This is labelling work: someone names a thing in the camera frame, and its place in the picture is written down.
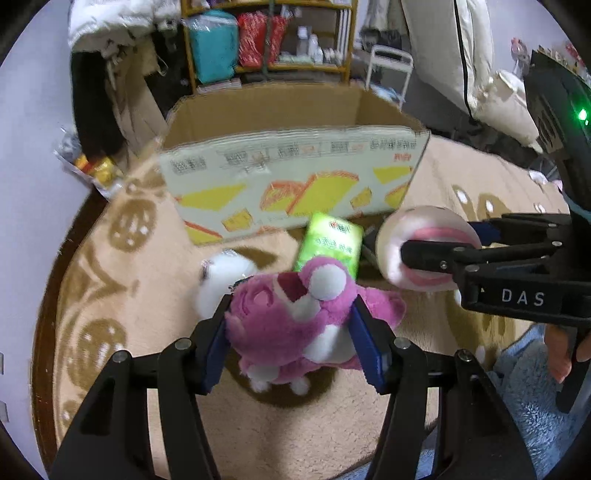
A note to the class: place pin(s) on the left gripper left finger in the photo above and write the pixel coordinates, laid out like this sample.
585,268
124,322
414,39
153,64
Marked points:
109,436

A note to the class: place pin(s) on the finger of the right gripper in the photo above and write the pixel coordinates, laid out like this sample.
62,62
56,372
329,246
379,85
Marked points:
518,263
522,228

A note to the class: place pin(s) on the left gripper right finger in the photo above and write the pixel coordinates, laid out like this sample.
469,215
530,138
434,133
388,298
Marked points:
476,435

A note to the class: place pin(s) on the pink swirl roll plush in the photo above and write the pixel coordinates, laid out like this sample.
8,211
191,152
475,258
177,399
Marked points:
424,223

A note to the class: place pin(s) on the green tissue pack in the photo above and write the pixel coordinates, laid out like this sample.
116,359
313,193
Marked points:
331,237

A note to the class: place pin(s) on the pink bear plush toy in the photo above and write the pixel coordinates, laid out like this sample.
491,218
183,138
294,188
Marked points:
289,324

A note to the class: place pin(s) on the white duck plush keychain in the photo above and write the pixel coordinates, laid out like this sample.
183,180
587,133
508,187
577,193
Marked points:
218,274

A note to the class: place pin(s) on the person right hand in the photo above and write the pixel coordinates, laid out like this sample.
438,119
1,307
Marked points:
559,352

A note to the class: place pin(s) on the blue fuzzy blanket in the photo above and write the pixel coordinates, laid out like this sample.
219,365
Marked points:
522,379

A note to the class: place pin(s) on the white rolling cart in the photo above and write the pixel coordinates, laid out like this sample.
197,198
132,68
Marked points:
384,58

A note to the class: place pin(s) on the cream folded mattress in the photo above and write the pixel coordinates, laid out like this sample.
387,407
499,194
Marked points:
453,49

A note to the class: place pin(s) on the open cardboard box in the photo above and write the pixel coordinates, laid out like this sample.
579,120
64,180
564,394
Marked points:
240,162

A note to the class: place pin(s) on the plastic bag of plushies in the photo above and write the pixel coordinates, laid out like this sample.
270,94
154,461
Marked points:
102,174

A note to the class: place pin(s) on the green pole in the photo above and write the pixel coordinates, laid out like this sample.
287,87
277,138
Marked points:
268,40

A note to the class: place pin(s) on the black hanging coat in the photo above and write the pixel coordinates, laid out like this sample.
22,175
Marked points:
93,115

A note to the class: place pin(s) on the red patterned bag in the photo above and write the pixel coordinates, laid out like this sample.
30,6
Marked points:
251,29

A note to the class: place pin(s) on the wooden bookshelf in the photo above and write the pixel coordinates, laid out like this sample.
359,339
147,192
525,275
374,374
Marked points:
319,37

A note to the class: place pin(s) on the beige trench coat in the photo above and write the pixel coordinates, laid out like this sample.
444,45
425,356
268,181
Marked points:
136,112

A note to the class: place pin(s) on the teal bag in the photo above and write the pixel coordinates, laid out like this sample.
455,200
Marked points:
213,38

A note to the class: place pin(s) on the white puffer jacket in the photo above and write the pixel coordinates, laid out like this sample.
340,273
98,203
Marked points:
97,25

